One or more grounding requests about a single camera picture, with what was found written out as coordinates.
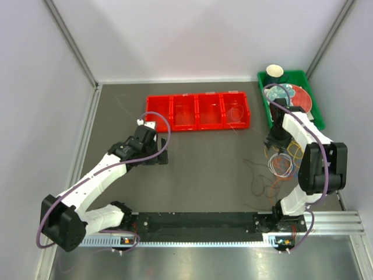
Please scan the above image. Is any clear thin cable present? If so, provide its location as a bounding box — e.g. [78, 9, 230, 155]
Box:
[227, 104, 245, 132]

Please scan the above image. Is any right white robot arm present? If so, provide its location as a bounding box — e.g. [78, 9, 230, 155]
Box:
[264, 98, 348, 231]

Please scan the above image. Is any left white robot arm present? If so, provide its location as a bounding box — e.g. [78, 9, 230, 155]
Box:
[37, 119, 168, 252]

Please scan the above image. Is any white square board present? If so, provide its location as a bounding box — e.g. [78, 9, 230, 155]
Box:
[307, 112, 314, 121]

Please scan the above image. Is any red round plate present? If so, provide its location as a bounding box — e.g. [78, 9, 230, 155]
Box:
[290, 84, 312, 113]

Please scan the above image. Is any blue patterned plate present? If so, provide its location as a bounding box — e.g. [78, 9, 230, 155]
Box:
[265, 83, 295, 106]

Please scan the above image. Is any red bin far left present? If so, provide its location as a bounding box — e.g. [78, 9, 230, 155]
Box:
[145, 96, 171, 132]

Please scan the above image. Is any green plastic tray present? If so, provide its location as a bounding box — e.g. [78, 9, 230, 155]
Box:
[257, 70, 325, 130]

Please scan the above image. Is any dark green paper cup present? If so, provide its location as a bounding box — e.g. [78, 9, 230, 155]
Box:
[264, 64, 289, 86]

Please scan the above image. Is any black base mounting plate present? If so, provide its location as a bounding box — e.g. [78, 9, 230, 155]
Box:
[121, 212, 275, 242]

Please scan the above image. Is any white cable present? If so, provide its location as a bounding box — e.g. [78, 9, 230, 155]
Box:
[268, 153, 294, 178]

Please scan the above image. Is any orange cable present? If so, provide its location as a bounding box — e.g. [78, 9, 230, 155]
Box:
[268, 157, 295, 205]

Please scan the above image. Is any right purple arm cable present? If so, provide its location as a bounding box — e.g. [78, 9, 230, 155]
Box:
[263, 83, 332, 254]

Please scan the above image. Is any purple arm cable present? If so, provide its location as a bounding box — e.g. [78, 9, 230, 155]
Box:
[35, 111, 171, 257]
[263, 83, 332, 254]

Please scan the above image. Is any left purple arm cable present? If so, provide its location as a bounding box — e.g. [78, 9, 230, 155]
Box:
[35, 111, 171, 257]

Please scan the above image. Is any slotted grey cable duct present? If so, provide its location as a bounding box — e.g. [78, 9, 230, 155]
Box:
[79, 233, 278, 249]

